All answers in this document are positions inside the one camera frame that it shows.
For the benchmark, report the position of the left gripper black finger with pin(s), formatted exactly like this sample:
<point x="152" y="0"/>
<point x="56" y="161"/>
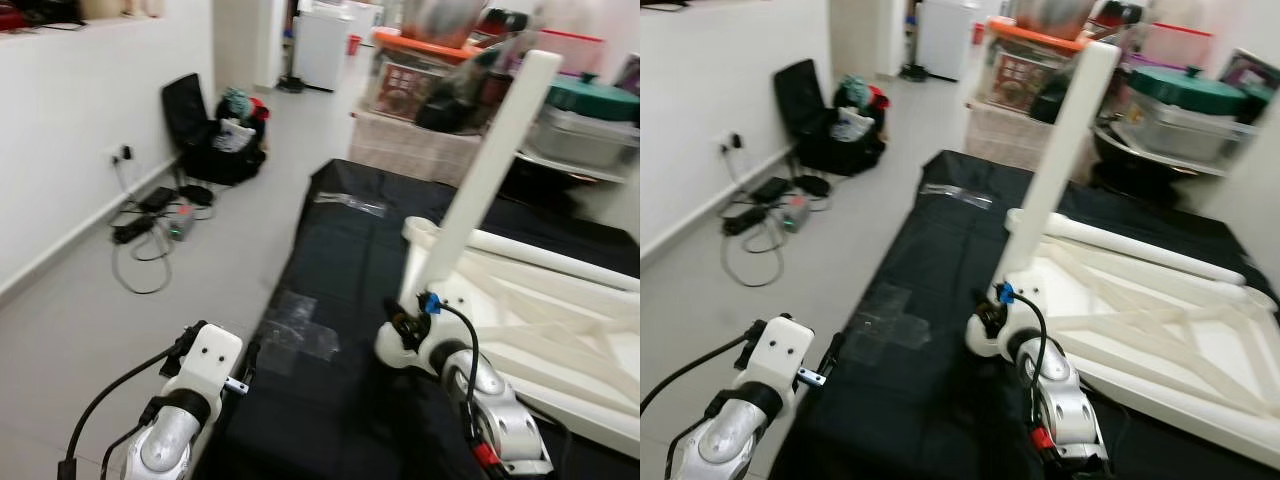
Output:
<point x="250" y="358"/>
<point x="185" y="348"/>
<point x="833" y="353"/>
<point x="752" y="345"/>

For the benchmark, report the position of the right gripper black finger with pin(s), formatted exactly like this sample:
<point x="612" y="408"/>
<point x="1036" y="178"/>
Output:
<point x="394" y="312"/>
<point x="978" y="301"/>

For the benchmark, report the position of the white plastic table leg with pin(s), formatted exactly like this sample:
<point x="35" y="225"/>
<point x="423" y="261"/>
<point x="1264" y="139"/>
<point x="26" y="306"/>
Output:
<point x="1065" y="150"/>
<point x="560" y="262"/>
<point x="1140" y="252"/>
<point x="490" y="170"/>

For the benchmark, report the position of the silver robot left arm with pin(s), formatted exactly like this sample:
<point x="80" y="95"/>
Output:
<point x="725" y="450"/>
<point x="165" y="450"/>

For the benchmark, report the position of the white plastic children table top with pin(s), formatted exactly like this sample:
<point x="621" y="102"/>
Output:
<point x="1180" y="330"/>
<point x="560" y="330"/>

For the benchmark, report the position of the clear tape cross patch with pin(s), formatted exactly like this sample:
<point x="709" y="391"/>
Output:
<point x="885" y="325"/>
<point x="295" y="335"/>

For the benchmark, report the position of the black tablecloth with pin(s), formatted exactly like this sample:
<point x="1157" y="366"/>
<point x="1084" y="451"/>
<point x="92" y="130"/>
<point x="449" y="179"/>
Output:
<point x="930" y="250"/>
<point x="330" y="250"/>

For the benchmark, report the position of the clear tape strip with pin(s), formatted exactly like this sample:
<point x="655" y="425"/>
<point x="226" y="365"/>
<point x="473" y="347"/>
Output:
<point x="955" y="195"/>
<point x="350" y="203"/>

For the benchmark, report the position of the grey power box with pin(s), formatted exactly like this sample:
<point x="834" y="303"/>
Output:
<point x="795" y="213"/>
<point x="180" y="222"/>

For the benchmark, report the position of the beige cloth covered stand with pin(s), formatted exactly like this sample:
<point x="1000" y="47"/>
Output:
<point x="1010" y="135"/>
<point x="410" y="150"/>

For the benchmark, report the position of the clear plastic bag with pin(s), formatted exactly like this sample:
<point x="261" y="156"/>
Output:
<point x="232" y="135"/>
<point x="850" y="125"/>

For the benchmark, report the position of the black plastic bag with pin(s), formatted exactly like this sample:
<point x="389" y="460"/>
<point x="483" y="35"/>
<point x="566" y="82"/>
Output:
<point x="460" y="100"/>
<point x="1065" y="95"/>

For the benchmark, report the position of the red cloth item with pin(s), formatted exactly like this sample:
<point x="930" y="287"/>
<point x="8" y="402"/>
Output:
<point x="878" y="97"/>
<point x="260" y="108"/>

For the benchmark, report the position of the orange lidded storage box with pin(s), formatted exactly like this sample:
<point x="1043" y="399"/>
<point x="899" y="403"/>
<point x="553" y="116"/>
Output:
<point x="410" y="85"/>
<point x="1025" y="75"/>

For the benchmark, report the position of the black floor stand base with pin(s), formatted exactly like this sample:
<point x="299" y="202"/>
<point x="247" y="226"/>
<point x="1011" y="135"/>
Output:
<point x="915" y="72"/>
<point x="290" y="85"/>

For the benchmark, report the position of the clear plastic storage box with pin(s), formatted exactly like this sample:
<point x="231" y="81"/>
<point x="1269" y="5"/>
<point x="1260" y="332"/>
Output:
<point x="1180" y="130"/>
<point x="585" y="140"/>

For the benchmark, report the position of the red small bucket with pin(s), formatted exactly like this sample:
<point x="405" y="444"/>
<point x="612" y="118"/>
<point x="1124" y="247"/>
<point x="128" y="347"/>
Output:
<point x="354" y="45"/>
<point x="980" y="32"/>

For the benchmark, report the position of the green pot lid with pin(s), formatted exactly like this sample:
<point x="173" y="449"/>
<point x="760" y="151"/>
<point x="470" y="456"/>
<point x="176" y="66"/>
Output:
<point x="1185" y="90"/>
<point x="595" y="97"/>

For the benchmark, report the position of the steel pot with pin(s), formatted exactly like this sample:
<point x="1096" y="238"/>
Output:
<point x="445" y="20"/>
<point x="1055" y="15"/>

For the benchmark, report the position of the pink box red lid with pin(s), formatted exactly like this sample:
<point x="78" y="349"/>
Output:
<point x="580" y="50"/>
<point x="1170" y="45"/>

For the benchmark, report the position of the white bottle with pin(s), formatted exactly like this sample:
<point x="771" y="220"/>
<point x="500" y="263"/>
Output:
<point x="120" y="8"/>

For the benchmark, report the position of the grey printed box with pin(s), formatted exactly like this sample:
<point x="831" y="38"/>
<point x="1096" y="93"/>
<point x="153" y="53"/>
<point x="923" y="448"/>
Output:
<point x="1250" y="75"/>

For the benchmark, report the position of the black kitchen appliance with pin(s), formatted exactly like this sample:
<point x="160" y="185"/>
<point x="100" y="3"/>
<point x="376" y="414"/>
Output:
<point x="35" y="10"/>

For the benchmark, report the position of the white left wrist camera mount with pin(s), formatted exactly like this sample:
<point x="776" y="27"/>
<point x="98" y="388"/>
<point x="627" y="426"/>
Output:
<point x="780" y="350"/>
<point x="205" y="355"/>

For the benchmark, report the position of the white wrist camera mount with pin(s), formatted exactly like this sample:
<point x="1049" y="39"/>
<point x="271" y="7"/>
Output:
<point x="780" y="350"/>
<point x="450" y="320"/>
<point x="205" y="355"/>
<point x="1028" y="312"/>

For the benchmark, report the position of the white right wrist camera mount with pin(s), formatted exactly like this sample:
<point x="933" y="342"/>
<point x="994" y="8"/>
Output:
<point x="1028" y="312"/>
<point x="450" y="320"/>

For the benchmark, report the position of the black wall plug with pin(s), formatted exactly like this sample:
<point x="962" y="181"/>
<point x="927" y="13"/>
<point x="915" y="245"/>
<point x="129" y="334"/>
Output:
<point x="733" y="142"/>
<point x="122" y="155"/>

